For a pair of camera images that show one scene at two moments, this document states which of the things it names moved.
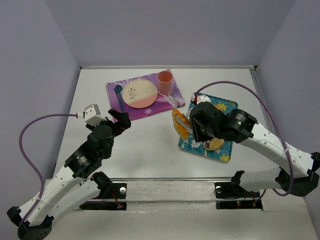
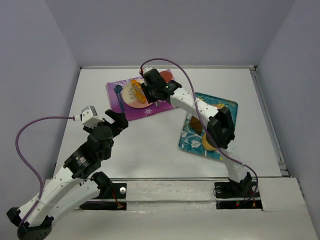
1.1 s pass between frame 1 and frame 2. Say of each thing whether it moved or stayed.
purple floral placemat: stayed
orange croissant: moved
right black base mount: stayed
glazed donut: stayed
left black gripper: stayed
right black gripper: moved
